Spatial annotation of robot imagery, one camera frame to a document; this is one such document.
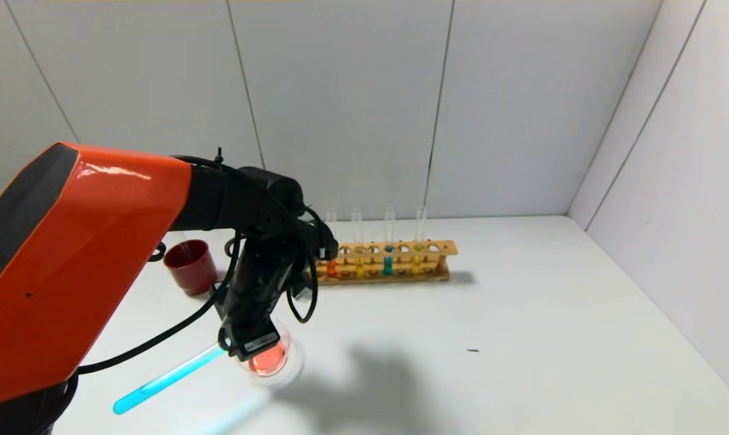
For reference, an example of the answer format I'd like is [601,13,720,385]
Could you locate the test tube teal blue liquid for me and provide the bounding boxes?
[112,341,229,416]
[383,207,396,277]

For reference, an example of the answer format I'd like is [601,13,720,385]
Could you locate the test tube yellow liquid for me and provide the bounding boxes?
[351,207,365,278]
[414,207,428,275]

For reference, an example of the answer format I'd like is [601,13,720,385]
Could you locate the test tube red liquid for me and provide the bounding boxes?
[326,207,339,279]

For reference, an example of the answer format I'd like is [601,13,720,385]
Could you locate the wooden test tube rack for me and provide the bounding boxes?
[313,240,458,285]

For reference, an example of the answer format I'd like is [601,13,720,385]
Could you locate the clear glass beaker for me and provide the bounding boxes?
[240,320,304,387]

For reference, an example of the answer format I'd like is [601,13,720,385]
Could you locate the red plastic cup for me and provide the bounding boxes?
[163,239,218,297]

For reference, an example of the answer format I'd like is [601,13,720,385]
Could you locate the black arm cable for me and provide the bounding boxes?
[77,148,326,375]

